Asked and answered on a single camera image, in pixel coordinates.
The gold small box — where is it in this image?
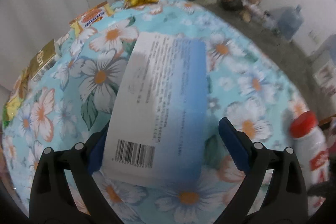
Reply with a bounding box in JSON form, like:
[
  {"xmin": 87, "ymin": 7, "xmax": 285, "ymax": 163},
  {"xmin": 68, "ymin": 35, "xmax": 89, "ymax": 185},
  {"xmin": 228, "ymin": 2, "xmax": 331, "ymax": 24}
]
[{"xmin": 29, "ymin": 39, "xmax": 60, "ymax": 82}]

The orange snack packet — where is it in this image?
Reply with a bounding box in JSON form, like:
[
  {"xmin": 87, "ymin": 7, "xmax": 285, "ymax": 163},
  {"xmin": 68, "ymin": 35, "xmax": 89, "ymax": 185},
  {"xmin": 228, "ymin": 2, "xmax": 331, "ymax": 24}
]
[{"xmin": 69, "ymin": 1, "xmax": 114, "ymax": 37}]

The white strawberry drink bottle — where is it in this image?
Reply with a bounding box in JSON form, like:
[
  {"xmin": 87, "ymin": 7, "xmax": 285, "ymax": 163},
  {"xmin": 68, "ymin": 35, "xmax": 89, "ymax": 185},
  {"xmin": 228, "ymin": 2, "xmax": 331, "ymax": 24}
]
[{"xmin": 289, "ymin": 110, "xmax": 331, "ymax": 215}]

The white water dispenser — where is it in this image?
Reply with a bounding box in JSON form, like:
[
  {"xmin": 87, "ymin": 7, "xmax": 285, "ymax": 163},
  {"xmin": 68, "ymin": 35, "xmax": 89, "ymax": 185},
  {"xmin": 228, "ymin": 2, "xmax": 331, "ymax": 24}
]
[{"xmin": 310, "ymin": 34, "xmax": 335, "ymax": 87}]

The blue water jug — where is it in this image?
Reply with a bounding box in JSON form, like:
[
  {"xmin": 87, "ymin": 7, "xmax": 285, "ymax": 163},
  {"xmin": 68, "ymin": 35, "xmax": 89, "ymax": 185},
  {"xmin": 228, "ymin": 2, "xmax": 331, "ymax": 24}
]
[{"xmin": 277, "ymin": 5, "xmax": 303, "ymax": 41}]

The dark brown bag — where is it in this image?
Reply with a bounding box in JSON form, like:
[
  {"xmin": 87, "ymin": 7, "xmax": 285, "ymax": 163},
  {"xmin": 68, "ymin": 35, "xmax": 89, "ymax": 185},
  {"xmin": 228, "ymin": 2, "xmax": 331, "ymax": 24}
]
[{"xmin": 220, "ymin": 0, "xmax": 244, "ymax": 11}]

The blue white carton box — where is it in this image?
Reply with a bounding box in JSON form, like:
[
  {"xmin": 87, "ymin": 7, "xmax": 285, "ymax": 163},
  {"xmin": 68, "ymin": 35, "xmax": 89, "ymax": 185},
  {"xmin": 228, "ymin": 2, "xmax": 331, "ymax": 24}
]
[{"xmin": 101, "ymin": 32, "xmax": 208, "ymax": 188}]

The floral blue tablecloth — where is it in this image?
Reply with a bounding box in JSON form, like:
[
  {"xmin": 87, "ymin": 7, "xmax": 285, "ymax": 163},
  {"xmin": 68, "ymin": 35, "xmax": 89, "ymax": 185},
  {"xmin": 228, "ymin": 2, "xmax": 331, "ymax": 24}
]
[{"xmin": 1, "ymin": 0, "xmax": 320, "ymax": 224}]

